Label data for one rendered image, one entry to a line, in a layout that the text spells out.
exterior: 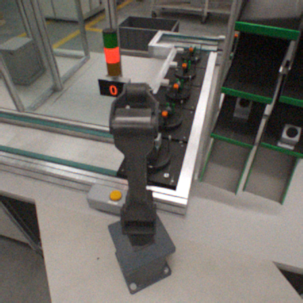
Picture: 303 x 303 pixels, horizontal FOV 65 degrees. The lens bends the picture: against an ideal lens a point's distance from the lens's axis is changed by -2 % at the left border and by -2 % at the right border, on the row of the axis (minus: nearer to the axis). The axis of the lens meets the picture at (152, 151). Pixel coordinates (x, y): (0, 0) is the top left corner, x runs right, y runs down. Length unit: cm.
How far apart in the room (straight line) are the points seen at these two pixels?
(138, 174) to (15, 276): 160
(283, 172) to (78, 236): 76
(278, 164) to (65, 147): 89
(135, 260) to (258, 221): 54
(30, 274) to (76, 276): 106
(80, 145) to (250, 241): 82
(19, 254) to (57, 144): 105
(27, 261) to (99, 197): 118
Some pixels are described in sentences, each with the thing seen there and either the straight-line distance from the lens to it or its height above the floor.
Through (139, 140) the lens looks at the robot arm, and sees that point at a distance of 41.
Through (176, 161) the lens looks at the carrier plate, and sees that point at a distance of 98.
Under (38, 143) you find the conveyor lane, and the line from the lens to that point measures 126.
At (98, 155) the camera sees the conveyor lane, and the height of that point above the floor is 92.
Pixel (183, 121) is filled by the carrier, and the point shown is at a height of 97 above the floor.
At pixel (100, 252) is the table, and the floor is 86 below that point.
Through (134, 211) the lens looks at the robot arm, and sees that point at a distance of 58.
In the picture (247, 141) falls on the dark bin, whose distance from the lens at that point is 78.
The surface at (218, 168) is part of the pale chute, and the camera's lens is 90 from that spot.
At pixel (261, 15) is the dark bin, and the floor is 153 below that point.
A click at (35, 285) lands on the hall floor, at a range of 191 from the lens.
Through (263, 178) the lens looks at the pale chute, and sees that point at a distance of 92.
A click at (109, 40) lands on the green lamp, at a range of 89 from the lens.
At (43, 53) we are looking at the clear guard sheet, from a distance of 113.
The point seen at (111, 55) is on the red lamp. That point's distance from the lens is 91.
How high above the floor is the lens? 169
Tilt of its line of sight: 45 degrees down
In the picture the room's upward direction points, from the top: straight up
